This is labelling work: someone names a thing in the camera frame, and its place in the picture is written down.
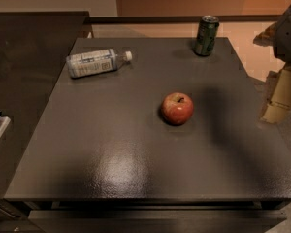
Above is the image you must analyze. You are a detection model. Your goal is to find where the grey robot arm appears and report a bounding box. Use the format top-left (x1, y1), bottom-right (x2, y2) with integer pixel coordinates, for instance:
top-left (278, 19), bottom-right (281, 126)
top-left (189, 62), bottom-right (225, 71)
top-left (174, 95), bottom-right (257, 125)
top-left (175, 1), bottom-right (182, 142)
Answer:
top-left (253, 5), bottom-right (291, 123)

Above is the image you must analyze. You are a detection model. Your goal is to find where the clear plastic water bottle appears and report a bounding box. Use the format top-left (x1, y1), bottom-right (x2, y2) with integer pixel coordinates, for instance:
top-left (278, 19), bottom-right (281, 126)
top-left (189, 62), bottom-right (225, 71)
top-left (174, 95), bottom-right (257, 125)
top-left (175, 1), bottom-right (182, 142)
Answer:
top-left (66, 49), bottom-right (133, 79)

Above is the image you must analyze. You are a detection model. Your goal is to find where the green soda can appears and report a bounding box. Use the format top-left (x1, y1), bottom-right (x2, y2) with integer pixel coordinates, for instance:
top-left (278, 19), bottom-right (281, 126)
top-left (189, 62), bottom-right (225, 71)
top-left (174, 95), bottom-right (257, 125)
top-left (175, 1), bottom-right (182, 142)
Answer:
top-left (194, 15), bottom-right (219, 56)

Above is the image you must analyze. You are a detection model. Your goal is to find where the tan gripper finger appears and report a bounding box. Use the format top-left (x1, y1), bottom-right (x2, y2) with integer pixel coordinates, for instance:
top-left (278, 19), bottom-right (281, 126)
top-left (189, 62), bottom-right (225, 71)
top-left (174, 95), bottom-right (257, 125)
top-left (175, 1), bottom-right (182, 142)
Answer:
top-left (260, 63), bottom-right (291, 123)
top-left (253, 22), bottom-right (276, 47)

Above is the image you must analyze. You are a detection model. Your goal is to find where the red apple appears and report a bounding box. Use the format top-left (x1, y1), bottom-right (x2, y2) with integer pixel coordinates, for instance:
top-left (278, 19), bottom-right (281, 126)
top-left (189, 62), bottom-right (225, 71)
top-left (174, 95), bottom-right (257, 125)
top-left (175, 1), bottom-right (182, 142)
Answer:
top-left (160, 92), bottom-right (194, 125)

